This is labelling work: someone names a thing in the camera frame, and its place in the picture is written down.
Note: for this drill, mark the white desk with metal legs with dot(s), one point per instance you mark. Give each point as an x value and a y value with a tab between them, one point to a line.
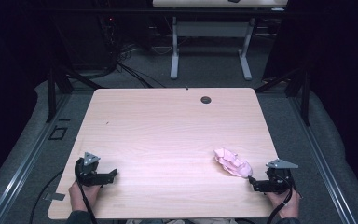
211	29

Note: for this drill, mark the black metal stand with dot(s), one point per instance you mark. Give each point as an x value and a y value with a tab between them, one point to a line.
52	96
304	93

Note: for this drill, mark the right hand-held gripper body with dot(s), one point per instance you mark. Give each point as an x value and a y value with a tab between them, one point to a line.
276	182

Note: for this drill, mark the person's right hand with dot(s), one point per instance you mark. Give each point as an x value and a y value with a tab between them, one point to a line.
287	205

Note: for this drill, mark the person's left hand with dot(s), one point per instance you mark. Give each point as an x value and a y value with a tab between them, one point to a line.
80	196

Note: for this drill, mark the black tape strip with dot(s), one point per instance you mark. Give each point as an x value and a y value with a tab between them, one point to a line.
64	119

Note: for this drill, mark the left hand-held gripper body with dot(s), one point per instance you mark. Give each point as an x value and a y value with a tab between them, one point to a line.
88	175

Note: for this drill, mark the aluminium floor rail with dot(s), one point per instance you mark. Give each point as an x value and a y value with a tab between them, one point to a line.
28	161
323	161

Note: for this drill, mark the grey tape piece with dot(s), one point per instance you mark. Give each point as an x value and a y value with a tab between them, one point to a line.
55	196

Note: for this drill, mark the pink cloth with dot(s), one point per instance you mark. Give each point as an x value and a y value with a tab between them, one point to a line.
233	163

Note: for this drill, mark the black tape rectangle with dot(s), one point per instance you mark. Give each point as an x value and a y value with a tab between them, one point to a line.
50	133

